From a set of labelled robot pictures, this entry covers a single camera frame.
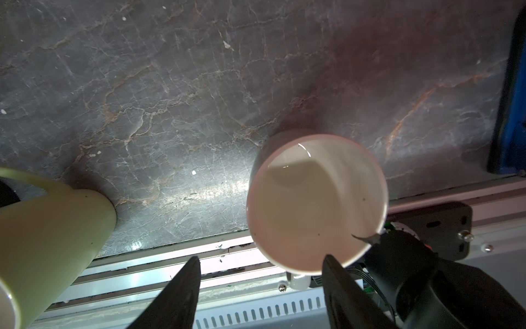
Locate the white mug grey handle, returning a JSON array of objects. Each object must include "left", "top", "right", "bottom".
[{"left": 246, "top": 130, "right": 389, "bottom": 290}]

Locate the black mug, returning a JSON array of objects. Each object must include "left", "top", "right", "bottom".
[{"left": 0, "top": 182, "right": 20, "bottom": 208}]

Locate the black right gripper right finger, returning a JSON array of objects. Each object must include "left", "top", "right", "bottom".
[{"left": 322, "top": 255, "right": 397, "bottom": 329}]

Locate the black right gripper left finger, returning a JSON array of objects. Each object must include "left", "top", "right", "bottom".
[{"left": 128, "top": 256, "right": 201, "bottom": 328}]

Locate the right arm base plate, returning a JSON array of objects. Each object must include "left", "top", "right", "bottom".
[{"left": 387, "top": 202, "right": 474, "bottom": 261}]

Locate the cream mug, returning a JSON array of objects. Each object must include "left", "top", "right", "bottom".
[{"left": 1, "top": 167, "right": 116, "bottom": 328}]

